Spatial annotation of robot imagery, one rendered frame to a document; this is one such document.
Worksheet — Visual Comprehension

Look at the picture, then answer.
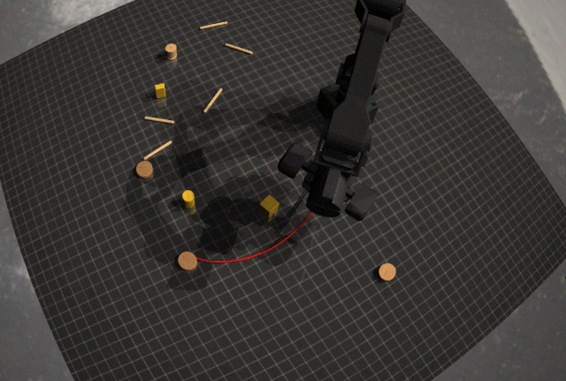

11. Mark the round wooden disc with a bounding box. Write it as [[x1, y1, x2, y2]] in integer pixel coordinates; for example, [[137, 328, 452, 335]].
[[136, 161, 153, 179], [377, 263, 395, 282]]

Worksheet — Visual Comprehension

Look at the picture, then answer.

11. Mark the round wooden button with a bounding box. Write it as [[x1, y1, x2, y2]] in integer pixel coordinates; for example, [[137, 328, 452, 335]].
[[178, 251, 197, 271]]

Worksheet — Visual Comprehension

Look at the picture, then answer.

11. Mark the small yellow block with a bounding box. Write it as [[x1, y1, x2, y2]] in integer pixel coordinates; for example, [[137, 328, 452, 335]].
[[155, 84, 165, 98]]

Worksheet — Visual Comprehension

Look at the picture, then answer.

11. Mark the tan wooden cylinder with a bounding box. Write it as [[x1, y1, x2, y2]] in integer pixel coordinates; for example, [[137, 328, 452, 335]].
[[165, 43, 177, 60]]

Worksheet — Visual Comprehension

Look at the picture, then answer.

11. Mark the yellow wooden block with hole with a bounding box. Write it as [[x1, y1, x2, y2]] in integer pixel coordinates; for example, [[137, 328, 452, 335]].
[[258, 194, 279, 217]]

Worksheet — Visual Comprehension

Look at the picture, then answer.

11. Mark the yellow cylinder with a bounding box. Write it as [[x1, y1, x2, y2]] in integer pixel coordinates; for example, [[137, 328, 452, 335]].
[[182, 190, 195, 208]]

